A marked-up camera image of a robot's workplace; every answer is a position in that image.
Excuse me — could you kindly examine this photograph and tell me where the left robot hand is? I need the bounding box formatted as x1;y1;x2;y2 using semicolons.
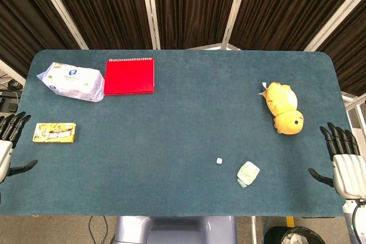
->
0;111;38;183

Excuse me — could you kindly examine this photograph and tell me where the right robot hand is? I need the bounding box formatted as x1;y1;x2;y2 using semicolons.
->
308;122;366;200

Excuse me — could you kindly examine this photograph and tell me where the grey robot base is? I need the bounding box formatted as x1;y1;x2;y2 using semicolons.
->
113;215;237;244

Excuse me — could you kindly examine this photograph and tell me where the yellow snack box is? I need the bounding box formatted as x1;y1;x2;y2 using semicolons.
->
32;122;77;143

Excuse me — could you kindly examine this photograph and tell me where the black trash bin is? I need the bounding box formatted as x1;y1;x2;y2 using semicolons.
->
262;226;319;244

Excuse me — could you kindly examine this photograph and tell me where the yellow chick plush toy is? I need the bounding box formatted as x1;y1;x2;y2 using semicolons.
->
258;81;305;135

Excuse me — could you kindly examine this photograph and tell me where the white wet wipes pack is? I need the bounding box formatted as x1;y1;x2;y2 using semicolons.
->
36;61;105;103

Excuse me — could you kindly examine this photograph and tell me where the small green tissue packet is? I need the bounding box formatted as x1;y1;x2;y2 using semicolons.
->
236;161;261;189

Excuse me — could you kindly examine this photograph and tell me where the red spiral notebook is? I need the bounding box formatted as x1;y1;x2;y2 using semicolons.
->
103;58;156;95

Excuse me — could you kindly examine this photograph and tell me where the teal felt table mat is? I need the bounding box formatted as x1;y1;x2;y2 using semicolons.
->
0;49;354;218

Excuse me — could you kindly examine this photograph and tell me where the dark brown curtain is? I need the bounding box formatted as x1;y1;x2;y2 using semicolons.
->
0;0;366;96

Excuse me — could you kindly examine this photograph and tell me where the black floor cable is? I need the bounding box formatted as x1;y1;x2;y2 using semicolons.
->
87;215;110;244

